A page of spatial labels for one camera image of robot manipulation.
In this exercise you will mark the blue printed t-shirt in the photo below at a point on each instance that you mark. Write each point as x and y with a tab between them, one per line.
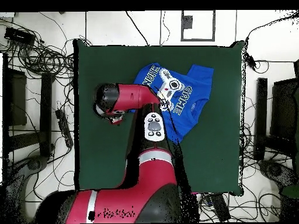
198	93

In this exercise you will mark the black power adapter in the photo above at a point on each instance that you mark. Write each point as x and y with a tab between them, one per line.
250	61

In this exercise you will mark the black power strip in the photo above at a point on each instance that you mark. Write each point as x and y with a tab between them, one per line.
220	207
64	127

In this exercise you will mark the grey square frame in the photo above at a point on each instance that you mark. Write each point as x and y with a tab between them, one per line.
182	25

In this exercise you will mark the black chair base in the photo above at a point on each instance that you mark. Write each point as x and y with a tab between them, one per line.
32	164
273	170

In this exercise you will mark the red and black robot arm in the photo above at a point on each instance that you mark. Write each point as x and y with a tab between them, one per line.
144	186

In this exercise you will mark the black electronics box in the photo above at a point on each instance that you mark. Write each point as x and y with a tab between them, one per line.
19	36

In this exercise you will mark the black wooden furniture frame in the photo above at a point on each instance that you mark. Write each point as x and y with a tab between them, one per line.
45	105
261	116

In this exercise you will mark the dark green table cloth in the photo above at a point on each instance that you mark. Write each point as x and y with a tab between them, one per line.
210	151

